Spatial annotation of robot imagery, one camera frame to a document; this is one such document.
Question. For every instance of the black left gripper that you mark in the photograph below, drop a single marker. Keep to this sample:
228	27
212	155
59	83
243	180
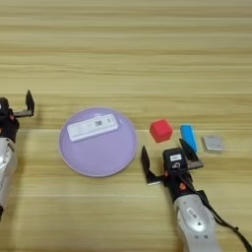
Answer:
8	126

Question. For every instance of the grey square block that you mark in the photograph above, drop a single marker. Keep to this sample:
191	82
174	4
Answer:
213	143

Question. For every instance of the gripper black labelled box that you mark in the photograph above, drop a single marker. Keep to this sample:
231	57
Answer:
175	160
3	105

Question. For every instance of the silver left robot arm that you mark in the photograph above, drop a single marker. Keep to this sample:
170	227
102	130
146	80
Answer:
6	170

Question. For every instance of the red cube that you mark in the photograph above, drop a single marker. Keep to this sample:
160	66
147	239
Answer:
160	130

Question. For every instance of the white test cassette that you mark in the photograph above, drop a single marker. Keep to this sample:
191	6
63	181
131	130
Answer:
92	128

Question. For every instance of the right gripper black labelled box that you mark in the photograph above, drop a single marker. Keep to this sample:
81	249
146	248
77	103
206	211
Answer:
175	160

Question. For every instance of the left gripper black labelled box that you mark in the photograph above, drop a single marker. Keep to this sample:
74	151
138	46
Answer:
3	105

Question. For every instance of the blue rectangular block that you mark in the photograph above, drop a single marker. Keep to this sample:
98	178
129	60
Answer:
188	134

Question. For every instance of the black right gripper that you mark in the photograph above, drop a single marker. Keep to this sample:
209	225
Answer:
178	186

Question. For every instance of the round purple plate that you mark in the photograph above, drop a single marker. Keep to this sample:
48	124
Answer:
98	154

